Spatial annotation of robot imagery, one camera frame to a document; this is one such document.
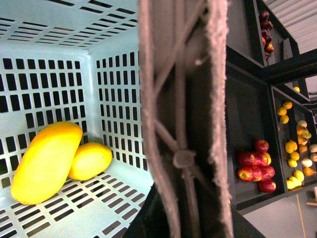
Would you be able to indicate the yellow lemon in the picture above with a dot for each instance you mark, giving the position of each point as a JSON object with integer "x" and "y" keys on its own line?
{"x": 90, "y": 160}

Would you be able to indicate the light blue plastic basket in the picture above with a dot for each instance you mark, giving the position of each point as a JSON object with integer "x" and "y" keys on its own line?
{"x": 77, "y": 61}

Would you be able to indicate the yellow mango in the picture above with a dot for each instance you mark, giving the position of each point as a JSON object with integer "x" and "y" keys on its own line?
{"x": 46, "y": 163}

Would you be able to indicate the lemon among apples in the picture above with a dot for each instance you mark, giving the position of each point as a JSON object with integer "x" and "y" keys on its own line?
{"x": 268, "y": 158}

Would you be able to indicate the black apple bin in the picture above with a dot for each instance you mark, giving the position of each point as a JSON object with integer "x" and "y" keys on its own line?
{"x": 249, "y": 117}

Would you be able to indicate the red apple back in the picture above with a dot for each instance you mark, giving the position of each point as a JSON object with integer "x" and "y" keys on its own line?
{"x": 261, "y": 145}

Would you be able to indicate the red apple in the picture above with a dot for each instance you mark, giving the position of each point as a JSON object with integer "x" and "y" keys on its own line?
{"x": 261, "y": 145}
{"x": 267, "y": 186}

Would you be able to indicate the red apple front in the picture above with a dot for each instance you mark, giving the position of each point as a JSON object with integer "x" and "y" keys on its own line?
{"x": 267, "y": 186}

